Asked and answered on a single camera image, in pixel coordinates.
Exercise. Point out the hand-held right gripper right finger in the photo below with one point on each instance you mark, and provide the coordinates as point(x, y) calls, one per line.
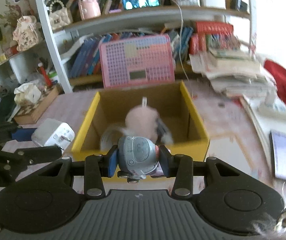
point(166, 162)

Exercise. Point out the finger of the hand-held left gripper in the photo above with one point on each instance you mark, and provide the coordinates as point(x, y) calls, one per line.
point(24, 133)
point(43, 153)

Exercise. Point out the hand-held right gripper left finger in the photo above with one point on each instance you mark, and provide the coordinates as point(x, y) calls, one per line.
point(111, 162)

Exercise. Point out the white plug adapter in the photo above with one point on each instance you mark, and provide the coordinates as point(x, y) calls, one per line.
point(50, 135)

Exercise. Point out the yellow cardboard box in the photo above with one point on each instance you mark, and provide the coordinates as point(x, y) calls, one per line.
point(138, 155)

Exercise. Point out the grey toy car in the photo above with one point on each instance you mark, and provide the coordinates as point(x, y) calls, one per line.
point(138, 155)

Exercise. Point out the pink plush pig toy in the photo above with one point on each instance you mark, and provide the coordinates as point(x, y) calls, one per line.
point(141, 120)

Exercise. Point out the tissue pack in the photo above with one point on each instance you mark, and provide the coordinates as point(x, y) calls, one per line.
point(28, 93)

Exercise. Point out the red glue bottle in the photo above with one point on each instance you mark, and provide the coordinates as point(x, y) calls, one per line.
point(44, 75)

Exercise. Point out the white shelf unit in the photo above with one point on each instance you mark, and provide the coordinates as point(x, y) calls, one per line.
point(53, 45)

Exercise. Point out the row of books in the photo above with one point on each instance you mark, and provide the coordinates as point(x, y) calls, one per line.
point(85, 57)

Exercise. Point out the floral fabric bag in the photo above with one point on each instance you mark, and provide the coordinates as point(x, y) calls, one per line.
point(26, 33)

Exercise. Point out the pink learning board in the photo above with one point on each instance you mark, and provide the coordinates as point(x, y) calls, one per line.
point(143, 60)

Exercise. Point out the stack of papers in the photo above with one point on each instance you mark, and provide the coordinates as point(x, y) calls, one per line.
point(233, 72)

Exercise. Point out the green plant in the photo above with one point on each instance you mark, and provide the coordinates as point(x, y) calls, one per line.
point(3, 22)

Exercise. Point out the smartphone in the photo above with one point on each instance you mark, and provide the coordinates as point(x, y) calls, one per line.
point(281, 155)

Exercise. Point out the white pearl handbag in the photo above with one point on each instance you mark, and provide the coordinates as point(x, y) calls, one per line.
point(59, 16)

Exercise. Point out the white power strip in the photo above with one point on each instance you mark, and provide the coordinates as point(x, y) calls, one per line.
point(278, 110)

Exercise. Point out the red book box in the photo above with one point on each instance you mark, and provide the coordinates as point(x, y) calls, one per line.
point(213, 30)

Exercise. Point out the red cloth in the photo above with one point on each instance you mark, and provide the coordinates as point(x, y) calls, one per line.
point(285, 85)

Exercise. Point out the pink thermos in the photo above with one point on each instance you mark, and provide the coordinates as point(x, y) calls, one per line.
point(89, 2)

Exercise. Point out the tablet with lit screen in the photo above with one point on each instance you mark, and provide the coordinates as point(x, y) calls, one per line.
point(140, 0)

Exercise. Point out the black device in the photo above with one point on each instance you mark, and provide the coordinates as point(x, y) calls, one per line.
point(239, 3)

